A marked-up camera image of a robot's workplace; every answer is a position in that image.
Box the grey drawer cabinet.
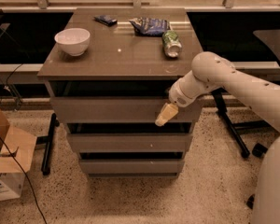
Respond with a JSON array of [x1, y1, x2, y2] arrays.
[[38, 8, 202, 176]]

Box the grey top drawer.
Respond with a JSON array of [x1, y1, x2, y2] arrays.
[[49, 96, 205, 124]]

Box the grey middle drawer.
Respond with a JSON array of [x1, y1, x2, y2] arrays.
[[67, 133, 192, 153]]

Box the grey drawer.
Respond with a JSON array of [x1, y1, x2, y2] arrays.
[[67, 133, 192, 153], [79, 160, 184, 175], [49, 96, 205, 124]]

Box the small dark blue packet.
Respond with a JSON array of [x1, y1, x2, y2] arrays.
[[94, 15, 118, 26]]

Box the white bowl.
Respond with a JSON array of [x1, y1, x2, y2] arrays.
[[54, 28, 91, 56]]

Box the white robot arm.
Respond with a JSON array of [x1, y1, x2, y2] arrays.
[[155, 51, 280, 224]]

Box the black floor cable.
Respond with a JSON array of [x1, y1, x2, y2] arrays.
[[0, 117, 49, 224]]

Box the green soda can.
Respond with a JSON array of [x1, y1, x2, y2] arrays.
[[162, 30, 182, 58]]

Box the open cardboard box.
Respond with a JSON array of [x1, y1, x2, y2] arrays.
[[0, 109, 36, 201]]

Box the blue chip bag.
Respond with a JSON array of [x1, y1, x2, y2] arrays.
[[130, 17, 170, 36]]

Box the black office chair base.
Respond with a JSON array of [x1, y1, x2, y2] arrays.
[[245, 142, 270, 211]]

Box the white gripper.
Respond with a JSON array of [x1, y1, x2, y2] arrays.
[[155, 84, 193, 127]]

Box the black table leg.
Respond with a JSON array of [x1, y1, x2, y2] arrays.
[[211, 89, 269, 159], [36, 113, 60, 175]]

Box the grey bottom drawer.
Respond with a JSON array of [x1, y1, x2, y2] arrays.
[[79, 160, 184, 175]]

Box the black table leg left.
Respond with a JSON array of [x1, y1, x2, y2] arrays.
[[36, 113, 60, 175]]

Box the black table leg right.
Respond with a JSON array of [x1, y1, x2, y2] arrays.
[[211, 89, 269, 159]]

